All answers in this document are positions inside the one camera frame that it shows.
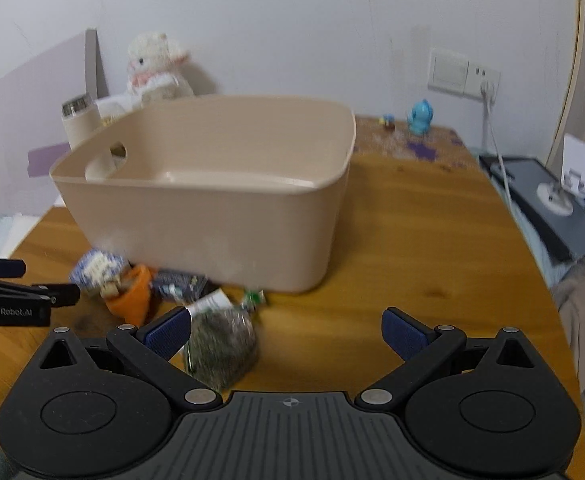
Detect blue white patterned box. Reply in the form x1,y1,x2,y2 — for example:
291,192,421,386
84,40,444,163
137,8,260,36
69,248,130,296

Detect orange sock doll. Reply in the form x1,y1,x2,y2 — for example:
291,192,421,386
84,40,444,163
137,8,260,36
100,264,152,327

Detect dark blue small box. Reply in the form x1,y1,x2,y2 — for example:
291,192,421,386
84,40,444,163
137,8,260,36
150,269,213,304

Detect green tea packet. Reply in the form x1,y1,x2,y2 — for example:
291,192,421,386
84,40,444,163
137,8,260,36
184,307,259,392

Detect white card box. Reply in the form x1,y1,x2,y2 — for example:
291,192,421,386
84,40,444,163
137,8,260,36
186,288,234,316

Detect lilac bed headboard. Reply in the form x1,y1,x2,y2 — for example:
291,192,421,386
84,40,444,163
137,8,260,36
0,29,107,216

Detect cream thermos bottle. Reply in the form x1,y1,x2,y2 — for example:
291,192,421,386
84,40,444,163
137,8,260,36
60,93,117,181

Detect beige plastic storage bin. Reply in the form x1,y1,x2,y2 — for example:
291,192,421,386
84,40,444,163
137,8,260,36
50,96,356,292

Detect dark grey laptop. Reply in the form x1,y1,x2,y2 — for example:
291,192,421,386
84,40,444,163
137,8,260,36
479,155,585,261

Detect white tissue pack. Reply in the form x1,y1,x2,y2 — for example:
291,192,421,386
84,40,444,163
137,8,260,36
95,93,142,124

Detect white phone stand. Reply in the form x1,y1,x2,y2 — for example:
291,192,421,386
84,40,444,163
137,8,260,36
536,134,585,217

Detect small mushroom figurine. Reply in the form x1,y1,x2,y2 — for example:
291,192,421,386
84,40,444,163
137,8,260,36
378,115,395,131

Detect blue penguin figurine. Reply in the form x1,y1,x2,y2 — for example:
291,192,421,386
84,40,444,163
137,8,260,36
406,99,433,136

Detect white plush lamb toy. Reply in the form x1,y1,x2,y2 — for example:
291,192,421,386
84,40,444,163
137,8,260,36
126,32,195,107

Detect white power plug cable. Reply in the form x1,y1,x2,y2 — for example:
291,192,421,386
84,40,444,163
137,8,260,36
479,81,516,208

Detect white wall switch socket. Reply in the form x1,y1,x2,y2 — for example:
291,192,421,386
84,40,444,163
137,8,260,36
427,49,501,101

